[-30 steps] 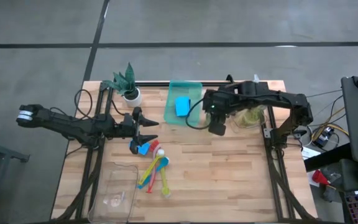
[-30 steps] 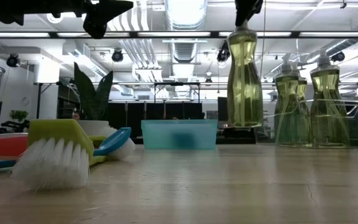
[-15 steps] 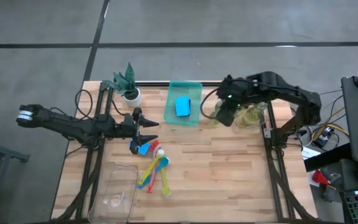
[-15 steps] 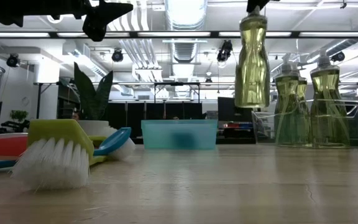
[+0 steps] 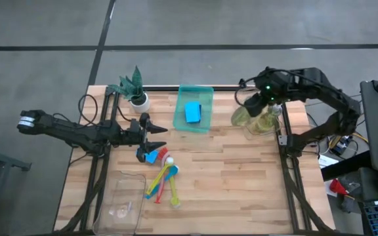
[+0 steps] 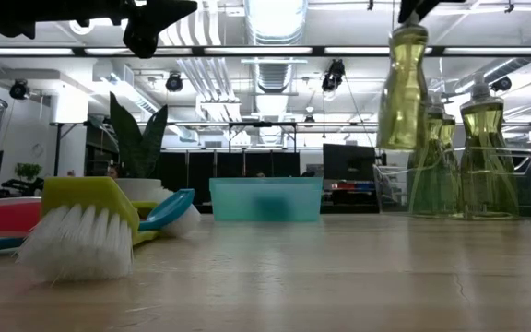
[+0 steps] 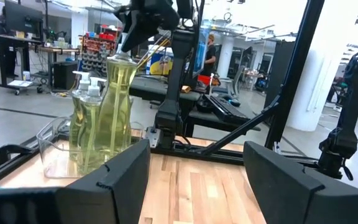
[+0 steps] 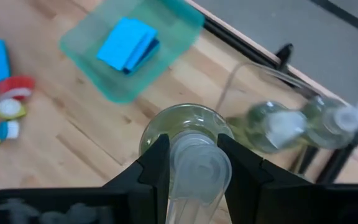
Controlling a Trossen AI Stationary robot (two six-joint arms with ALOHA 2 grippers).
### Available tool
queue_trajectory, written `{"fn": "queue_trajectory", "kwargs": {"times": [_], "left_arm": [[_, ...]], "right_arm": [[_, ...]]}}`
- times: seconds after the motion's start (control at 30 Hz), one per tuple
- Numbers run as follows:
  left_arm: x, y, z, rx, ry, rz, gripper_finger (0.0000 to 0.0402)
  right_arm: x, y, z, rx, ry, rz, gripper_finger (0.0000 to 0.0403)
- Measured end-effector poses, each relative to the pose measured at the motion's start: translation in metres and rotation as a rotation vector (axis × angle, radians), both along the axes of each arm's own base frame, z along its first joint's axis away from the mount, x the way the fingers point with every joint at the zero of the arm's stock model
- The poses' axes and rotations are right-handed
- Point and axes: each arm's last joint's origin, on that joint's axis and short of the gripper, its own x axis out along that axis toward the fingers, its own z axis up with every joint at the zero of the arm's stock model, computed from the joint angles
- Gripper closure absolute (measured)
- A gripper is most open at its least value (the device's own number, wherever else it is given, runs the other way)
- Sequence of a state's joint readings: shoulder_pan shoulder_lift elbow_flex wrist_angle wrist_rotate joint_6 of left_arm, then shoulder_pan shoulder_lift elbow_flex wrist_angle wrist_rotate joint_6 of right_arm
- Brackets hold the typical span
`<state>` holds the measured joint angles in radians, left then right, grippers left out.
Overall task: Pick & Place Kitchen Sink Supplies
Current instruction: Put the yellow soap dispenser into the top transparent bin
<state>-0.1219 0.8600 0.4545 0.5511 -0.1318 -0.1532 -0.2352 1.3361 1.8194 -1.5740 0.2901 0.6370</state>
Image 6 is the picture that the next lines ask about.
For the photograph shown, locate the red dish brush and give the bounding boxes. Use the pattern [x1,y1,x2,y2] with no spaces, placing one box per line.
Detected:
[0,196,43,236]

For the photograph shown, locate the white box on pole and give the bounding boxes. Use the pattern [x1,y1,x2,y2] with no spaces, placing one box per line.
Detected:
[49,89,89,125]

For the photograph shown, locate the yellow-green dish brush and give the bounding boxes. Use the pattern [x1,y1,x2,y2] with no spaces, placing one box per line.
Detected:
[15,176,160,283]
[129,186,174,218]

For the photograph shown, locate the black computer monitor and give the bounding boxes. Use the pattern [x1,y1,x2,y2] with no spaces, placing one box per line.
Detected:
[323,143,377,182]

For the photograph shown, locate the silver ventilation duct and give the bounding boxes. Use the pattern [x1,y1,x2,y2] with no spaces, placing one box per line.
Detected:
[244,0,309,93]

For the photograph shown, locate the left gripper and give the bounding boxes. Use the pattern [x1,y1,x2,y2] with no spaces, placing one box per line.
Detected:
[16,0,198,60]

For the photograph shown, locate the black ceiling spotlight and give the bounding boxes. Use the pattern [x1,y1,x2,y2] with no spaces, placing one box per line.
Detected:
[320,58,346,92]
[9,78,30,101]
[490,76,513,92]
[164,72,184,93]

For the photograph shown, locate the small green background plant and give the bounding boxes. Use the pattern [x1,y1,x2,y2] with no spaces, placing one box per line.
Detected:
[14,162,43,184]

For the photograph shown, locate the dark blue sponge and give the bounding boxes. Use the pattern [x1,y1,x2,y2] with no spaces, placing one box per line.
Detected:
[251,196,285,220]

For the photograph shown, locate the black partition panels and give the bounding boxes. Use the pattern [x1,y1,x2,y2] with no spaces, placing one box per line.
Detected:
[159,150,301,204]

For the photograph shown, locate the teal translucent plastic bin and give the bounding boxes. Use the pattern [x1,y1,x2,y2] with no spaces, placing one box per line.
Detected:
[208,176,325,223]

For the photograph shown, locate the blue dish brush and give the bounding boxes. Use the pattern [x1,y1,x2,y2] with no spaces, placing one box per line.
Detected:
[0,187,202,255]

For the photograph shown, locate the snake plant in white pot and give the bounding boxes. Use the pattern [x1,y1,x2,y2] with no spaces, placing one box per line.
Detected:
[108,90,171,216]

